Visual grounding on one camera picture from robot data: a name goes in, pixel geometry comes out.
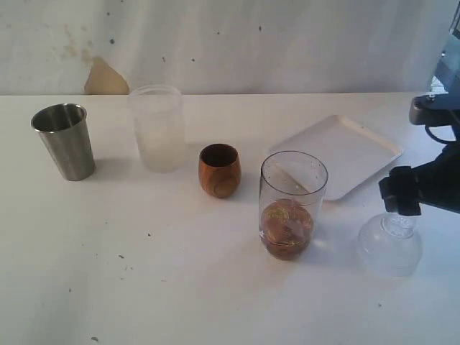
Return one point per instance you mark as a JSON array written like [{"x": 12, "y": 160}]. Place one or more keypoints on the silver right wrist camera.
[{"x": 435, "y": 110}]

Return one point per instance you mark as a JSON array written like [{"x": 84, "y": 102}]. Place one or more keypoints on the translucent plastic container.
[{"x": 159, "y": 126}]

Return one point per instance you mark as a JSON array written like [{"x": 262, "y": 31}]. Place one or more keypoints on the gold foil coin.
[{"x": 276, "y": 211}]

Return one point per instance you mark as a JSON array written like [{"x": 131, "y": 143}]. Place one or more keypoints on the clear plastic shaker lid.
[{"x": 390, "y": 245}]

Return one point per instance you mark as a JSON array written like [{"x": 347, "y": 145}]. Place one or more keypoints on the white square tray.
[{"x": 351, "y": 152}]

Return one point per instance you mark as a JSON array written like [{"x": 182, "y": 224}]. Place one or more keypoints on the brown wooden cup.
[{"x": 219, "y": 170}]

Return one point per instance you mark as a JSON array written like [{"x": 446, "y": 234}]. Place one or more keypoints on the reddish-brown apple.
[{"x": 287, "y": 241}]

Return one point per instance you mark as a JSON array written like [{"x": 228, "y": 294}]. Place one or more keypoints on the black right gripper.
[{"x": 435, "y": 184}]

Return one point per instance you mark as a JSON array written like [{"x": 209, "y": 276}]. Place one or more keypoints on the stainless steel cup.
[{"x": 64, "y": 132}]

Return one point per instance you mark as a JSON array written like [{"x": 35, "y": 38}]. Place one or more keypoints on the clear plastic shaker cup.
[{"x": 291, "y": 189}]

